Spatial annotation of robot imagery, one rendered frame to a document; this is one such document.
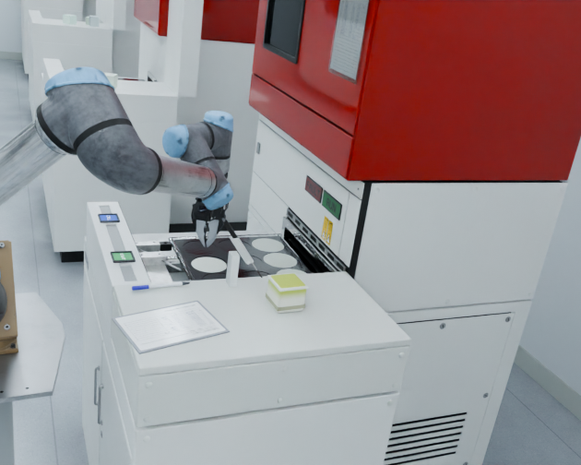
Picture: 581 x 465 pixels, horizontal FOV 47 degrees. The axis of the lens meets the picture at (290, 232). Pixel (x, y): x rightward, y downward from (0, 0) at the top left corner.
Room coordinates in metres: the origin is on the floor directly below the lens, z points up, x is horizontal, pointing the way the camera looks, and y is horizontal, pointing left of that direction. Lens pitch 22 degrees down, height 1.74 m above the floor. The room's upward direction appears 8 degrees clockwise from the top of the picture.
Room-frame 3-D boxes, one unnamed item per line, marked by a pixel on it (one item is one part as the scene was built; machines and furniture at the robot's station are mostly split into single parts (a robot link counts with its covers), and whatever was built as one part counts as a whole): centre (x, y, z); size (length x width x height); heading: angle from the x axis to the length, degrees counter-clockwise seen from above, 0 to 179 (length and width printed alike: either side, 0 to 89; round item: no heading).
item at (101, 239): (1.66, 0.47, 0.89); 0.55 x 0.09 x 0.14; 25
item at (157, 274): (1.63, 0.35, 0.87); 0.36 x 0.08 x 0.03; 25
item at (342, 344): (1.36, 0.04, 0.89); 0.62 x 0.35 x 0.14; 115
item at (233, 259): (1.49, 0.11, 1.03); 0.06 x 0.04 x 0.13; 115
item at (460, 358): (2.17, -0.32, 0.41); 0.82 x 0.71 x 0.82; 25
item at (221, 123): (1.65, 0.22, 1.29); 0.09 x 0.08 x 0.11; 142
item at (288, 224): (1.86, -0.07, 0.89); 0.44 x 0.02 x 0.10; 25
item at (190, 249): (1.75, 0.12, 0.90); 0.34 x 0.34 x 0.01; 25
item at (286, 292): (1.41, -0.01, 1.00); 0.07 x 0.07 x 0.07; 28
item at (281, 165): (2.02, -0.01, 1.02); 0.82 x 0.03 x 0.40; 25
